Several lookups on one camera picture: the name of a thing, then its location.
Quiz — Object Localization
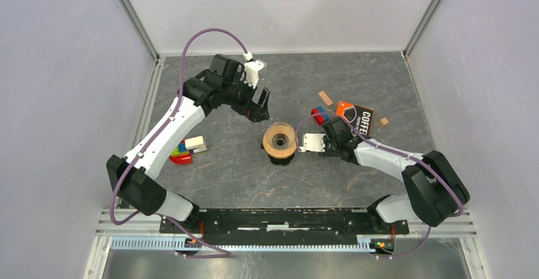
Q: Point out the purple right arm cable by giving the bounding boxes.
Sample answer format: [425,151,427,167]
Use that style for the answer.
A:
[294,112,465,260]

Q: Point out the round wooden dripper stand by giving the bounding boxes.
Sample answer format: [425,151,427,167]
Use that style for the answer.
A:
[262,122,298,160]

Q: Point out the blue lego brick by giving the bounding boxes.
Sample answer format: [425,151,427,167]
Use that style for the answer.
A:
[315,106,330,125]

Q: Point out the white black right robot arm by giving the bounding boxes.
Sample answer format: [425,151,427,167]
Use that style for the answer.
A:
[322,118,470,233]

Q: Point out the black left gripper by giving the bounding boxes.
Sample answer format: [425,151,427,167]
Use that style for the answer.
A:
[222,72,270,123]

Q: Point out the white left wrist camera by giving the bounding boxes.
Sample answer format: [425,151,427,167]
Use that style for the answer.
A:
[243,51,267,88]

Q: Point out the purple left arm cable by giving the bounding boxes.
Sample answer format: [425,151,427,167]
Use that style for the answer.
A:
[109,28,254,259]

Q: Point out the colourful toy block stack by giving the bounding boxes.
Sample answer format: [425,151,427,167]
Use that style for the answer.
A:
[168,140,207,165]

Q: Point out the dark green glass dripper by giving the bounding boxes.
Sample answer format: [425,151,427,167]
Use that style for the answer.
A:
[266,153,295,166]

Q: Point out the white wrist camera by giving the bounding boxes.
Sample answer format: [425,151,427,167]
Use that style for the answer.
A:
[243,51,267,88]
[299,133,326,153]

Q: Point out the white wooden block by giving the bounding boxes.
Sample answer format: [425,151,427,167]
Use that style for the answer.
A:
[184,136,206,150]

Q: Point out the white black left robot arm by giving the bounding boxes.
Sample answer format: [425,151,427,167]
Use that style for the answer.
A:
[106,53,270,233]

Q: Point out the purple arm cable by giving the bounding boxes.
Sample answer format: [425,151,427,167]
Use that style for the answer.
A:
[109,28,254,259]
[294,112,465,260]

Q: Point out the orange black coffee filter box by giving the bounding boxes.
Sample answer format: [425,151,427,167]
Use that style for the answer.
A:
[336,101,374,136]

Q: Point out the clear ribbed glass funnel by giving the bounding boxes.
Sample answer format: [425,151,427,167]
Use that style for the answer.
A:
[264,122,297,154]

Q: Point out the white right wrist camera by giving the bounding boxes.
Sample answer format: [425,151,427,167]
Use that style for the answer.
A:
[299,133,326,153]

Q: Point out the red lego brick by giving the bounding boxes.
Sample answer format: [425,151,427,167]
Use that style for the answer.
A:
[311,107,329,126]

